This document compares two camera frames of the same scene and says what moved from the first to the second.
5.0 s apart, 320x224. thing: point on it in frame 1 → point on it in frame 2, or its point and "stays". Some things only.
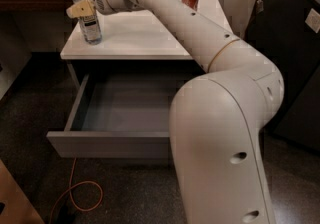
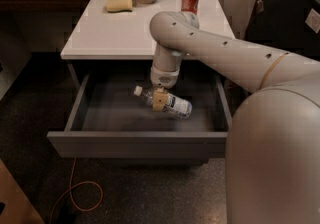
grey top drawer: (120, 115) stays
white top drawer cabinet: (143, 34) stays
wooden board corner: (17, 209) stays
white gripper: (98, 0) → (164, 78)
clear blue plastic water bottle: (90, 24) → (174, 104)
